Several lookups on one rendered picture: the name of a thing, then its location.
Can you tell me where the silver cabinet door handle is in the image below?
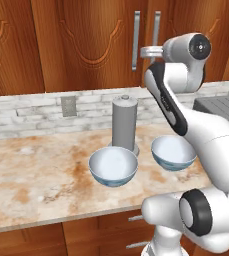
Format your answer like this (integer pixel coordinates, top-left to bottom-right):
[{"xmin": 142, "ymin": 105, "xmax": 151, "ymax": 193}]
[
  {"xmin": 151, "ymin": 10, "xmax": 162, "ymax": 65},
  {"xmin": 131, "ymin": 10, "xmax": 142, "ymax": 72}
]

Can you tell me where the wooden drawer front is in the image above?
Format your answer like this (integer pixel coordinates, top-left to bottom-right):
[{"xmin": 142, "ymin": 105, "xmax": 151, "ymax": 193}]
[
  {"xmin": 62, "ymin": 216, "xmax": 158, "ymax": 256},
  {"xmin": 97, "ymin": 208, "xmax": 155, "ymax": 237}
]

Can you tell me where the wooden base cabinet door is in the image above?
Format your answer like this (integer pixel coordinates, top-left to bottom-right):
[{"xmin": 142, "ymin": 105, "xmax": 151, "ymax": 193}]
[{"xmin": 0, "ymin": 222, "xmax": 68, "ymax": 256}]

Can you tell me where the white bowl with blue underside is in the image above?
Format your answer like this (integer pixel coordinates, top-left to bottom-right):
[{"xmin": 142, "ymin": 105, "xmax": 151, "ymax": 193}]
[
  {"xmin": 88, "ymin": 146, "xmax": 139, "ymax": 188},
  {"xmin": 150, "ymin": 134, "xmax": 198, "ymax": 173}
]

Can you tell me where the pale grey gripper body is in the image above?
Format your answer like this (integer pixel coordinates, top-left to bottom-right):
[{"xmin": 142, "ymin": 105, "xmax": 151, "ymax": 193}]
[{"xmin": 139, "ymin": 46, "xmax": 165, "ymax": 61}]

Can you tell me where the dark grey hob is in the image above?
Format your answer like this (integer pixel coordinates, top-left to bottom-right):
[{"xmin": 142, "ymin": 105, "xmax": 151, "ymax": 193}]
[{"xmin": 192, "ymin": 94, "xmax": 229, "ymax": 138}]

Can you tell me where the silver drawer handle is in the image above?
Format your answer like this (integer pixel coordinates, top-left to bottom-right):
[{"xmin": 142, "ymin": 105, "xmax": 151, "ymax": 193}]
[
  {"xmin": 125, "ymin": 240, "xmax": 151, "ymax": 250},
  {"xmin": 127, "ymin": 214, "xmax": 144, "ymax": 223}
]

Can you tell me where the grey paper towel holder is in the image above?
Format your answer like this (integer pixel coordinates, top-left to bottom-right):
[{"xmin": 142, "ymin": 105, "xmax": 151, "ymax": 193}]
[{"xmin": 107, "ymin": 94, "xmax": 141, "ymax": 157}]

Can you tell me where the grey wall outlet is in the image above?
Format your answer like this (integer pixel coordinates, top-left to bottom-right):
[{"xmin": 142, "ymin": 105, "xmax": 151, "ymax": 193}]
[{"xmin": 60, "ymin": 95, "xmax": 78, "ymax": 118}]

